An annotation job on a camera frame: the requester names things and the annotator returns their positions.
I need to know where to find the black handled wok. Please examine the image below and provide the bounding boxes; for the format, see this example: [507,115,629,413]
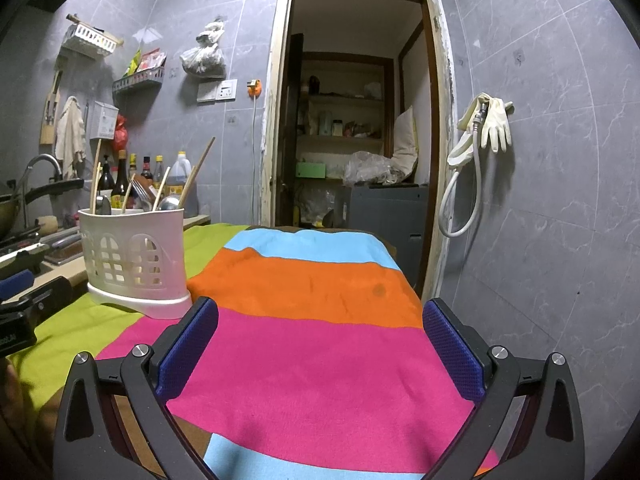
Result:
[0,176,86,241]

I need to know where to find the white hose with nozzle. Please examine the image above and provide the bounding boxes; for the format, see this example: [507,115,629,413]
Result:
[439,102,488,237]

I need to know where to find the white wall basket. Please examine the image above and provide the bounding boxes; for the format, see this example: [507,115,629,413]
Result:
[62,12,125,58]

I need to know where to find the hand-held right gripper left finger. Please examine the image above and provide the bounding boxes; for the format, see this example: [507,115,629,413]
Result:
[52,296,220,480]

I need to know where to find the yellow cap oil jug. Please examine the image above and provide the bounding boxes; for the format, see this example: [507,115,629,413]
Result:
[165,151,199,213]

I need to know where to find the grey cabinet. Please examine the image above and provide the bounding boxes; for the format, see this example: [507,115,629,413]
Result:
[342,184,431,286]

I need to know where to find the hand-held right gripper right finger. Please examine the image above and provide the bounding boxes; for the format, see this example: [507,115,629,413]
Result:
[422,297,586,480]

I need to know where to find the wooden shelf unit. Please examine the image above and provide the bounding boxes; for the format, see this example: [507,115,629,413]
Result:
[295,52,396,186]

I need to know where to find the red white packet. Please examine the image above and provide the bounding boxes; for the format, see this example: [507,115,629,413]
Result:
[140,49,167,72]

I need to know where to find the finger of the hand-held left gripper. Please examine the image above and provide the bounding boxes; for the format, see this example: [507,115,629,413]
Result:
[0,269,72,321]

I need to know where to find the dark pump bottle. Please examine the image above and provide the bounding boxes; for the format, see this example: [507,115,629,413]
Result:
[97,155,115,196]

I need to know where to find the wooden knife holder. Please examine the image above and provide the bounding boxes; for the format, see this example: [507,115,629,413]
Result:
[39,67,66,146]

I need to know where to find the striped colourful cloth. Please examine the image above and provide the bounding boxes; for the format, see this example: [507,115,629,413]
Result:
[7,222,501,480]

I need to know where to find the metal fork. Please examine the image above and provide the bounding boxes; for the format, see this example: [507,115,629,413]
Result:
[129,174,158,212]

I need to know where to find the white plastic utensil holder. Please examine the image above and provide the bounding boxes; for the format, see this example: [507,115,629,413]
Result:
[77,207,195,320]

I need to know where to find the white rubber glove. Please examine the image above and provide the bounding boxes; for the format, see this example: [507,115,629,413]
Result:
[480,96,515,153]
[446,92,488,167]

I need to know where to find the worn white door frame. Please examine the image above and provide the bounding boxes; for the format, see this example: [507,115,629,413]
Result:
[260,0,458,301]

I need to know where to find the metal faucet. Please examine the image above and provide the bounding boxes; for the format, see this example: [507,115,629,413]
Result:
[20,154,63,226]

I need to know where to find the white pillow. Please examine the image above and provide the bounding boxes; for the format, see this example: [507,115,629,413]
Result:
[392,105,420,178]

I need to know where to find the yellow label soy bottle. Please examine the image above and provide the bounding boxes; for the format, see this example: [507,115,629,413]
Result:
[111,149,130,210]

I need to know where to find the grey wall rack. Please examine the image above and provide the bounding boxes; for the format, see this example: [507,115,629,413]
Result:
[111,66,167,95]

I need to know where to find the hanging beige towel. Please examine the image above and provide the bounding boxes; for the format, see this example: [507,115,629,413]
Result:
[54,95,87,178]

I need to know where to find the white power cable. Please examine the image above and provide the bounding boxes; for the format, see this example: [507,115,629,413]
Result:
[254,95,265,171]

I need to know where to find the crumpled clear plastic bag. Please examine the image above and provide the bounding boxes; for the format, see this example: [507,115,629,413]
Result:
[344,150,408,186]

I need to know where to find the hanging clear plastic bag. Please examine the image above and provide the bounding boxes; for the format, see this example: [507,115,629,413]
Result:
[179,17,227,78]

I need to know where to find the white wall socket panel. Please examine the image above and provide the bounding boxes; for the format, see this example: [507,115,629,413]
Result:
[196,79,238,104]

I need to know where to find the red plastic bag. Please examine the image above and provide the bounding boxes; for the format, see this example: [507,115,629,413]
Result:
[111,114,130,153]

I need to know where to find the white wall box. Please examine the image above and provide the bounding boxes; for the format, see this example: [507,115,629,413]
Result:
[90,101,120,141]

